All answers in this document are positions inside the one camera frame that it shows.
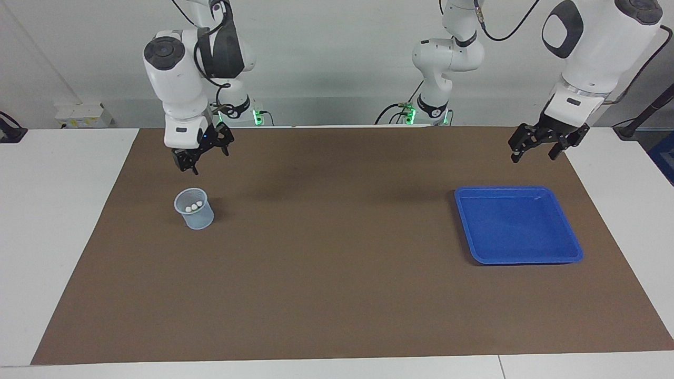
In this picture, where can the black table clamp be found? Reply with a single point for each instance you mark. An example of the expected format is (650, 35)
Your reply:
(10, 134)

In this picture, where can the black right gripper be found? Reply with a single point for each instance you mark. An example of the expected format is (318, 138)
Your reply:
(206, 141)

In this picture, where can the brown table mat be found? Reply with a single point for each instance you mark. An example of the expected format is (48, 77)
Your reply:
(337, 263)

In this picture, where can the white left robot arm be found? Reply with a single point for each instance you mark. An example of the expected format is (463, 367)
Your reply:
(595, 52)

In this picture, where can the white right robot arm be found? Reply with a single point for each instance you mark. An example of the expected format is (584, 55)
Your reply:
(176, 79)

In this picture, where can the blue box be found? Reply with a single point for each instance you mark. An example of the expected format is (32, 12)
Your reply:
(664, 158)

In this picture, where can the white wall outlet box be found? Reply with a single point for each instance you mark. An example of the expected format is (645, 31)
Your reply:
(79, 113)

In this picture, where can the black stand leg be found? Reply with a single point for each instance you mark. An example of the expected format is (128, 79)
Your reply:
(626, 129)

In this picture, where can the pale blue mesh pen cup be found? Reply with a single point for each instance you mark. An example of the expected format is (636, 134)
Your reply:
(200, 220)

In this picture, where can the blue plastic tray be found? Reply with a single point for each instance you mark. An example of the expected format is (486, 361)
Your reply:
(516, 226)

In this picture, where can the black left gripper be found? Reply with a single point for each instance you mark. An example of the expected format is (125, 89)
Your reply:
(555, 126)

